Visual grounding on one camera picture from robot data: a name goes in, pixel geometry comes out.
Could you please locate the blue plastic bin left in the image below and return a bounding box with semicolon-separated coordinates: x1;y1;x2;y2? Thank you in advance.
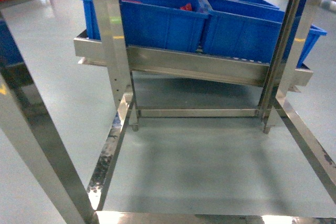
81;0;209;53

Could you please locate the stainless steel rack frame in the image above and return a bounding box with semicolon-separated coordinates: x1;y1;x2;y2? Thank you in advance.
1;0;335;223

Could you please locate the blue plastic bin right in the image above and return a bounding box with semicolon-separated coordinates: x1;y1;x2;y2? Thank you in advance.
201;0;328;68

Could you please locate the blue plastic bin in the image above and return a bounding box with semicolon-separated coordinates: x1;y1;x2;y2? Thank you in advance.
81;0;209;53
201;0;328;68

